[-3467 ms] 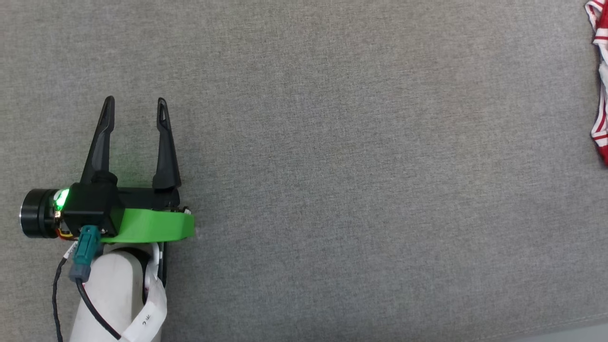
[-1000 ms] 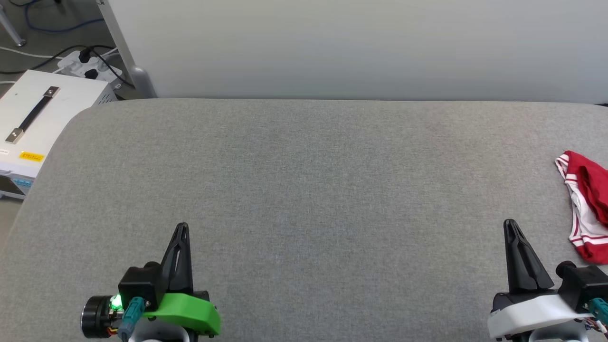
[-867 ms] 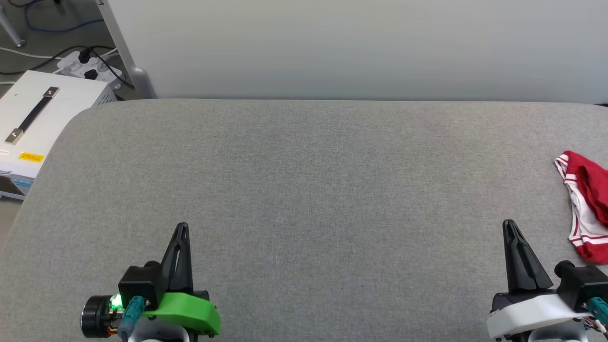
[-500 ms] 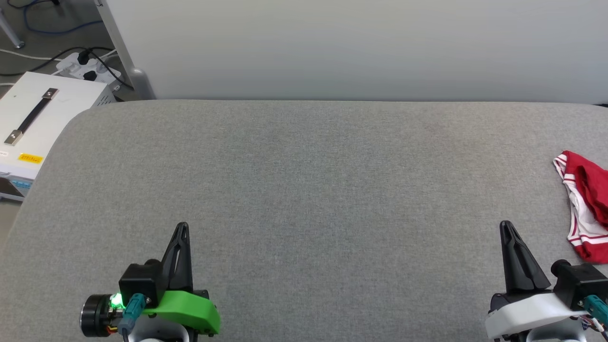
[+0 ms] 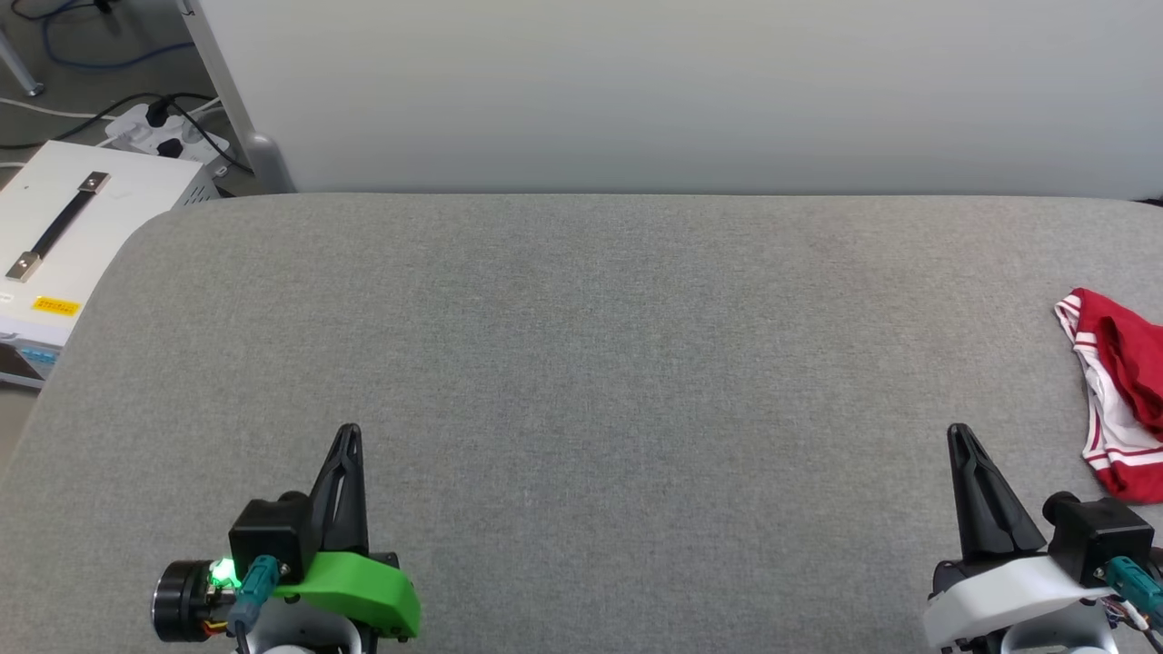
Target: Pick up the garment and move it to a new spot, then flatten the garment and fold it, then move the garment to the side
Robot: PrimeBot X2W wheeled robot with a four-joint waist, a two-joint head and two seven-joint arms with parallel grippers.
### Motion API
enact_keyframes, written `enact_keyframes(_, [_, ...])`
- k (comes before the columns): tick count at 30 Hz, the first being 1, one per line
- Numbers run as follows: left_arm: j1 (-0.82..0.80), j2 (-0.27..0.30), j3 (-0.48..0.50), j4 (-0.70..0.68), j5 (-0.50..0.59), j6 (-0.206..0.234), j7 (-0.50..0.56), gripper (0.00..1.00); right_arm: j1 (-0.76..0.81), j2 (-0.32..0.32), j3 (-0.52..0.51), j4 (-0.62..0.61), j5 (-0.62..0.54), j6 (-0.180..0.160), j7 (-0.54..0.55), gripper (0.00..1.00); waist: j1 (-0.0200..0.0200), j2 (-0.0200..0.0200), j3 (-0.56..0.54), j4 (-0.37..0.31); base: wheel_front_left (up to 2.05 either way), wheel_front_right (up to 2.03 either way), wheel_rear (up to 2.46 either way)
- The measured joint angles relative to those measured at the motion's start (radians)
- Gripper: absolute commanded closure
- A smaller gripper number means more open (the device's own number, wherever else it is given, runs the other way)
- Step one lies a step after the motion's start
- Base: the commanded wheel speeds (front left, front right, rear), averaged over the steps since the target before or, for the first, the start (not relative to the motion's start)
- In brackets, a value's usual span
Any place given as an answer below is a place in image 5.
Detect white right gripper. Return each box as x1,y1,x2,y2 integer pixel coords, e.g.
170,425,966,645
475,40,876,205
921,422,1106,651

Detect white cable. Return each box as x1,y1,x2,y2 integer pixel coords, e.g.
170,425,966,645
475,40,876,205
0,96,121,122

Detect blue cable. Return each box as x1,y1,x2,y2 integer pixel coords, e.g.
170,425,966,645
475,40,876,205
8,0,198,73

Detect teal-plug black cable right arm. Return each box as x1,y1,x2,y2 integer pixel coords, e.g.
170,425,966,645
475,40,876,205
1098,555,1163,629

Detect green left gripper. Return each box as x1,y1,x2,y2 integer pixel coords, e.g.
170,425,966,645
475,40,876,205
272,422,422,638

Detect teal-plug black cable arm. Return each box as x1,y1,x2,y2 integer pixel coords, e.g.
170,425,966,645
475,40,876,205
1098,555,1163,629
226,555,280,654

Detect grey metal furniture leg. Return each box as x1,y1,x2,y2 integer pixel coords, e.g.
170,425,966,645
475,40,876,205
0,25,46,98

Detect black power cable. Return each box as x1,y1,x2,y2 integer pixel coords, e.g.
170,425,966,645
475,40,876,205
167,97,255,175
0,91,216,152

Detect white equipment box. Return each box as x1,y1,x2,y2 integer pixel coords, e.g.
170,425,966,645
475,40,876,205
0,140,224,392

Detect black strap box handle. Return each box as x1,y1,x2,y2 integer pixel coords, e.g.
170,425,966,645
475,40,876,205
4,170,113,283

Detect red white jersey garment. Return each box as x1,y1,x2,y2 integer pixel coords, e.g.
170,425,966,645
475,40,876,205
1053,287,1163,506

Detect white power strip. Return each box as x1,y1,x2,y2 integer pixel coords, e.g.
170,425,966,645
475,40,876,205
104,101,230,166

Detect white partition panel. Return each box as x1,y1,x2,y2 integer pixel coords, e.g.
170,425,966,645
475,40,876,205
176,0,1163,203

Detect teal-plug black cable left arm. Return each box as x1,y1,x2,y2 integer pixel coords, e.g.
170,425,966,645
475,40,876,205
226,555,280,654

